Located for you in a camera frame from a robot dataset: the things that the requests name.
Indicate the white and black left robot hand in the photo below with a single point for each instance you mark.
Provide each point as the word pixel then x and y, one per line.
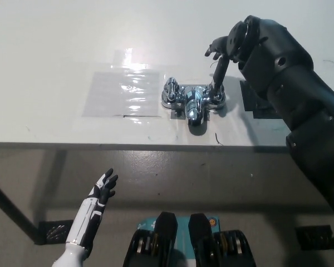
pixel 89 217

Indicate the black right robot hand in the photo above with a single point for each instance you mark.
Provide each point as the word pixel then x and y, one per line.
pixel 219 73

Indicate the chrome faucet body with spout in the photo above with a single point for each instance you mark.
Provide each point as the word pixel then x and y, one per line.
pixel 193 107

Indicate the black table foot plate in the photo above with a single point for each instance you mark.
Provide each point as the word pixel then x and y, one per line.
pixel 311 236
pixel 54 232

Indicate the black tape patch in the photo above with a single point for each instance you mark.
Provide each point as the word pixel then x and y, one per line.
pixel 253 100

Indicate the black table leg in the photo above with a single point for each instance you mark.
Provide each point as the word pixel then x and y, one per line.
pixel 14 211

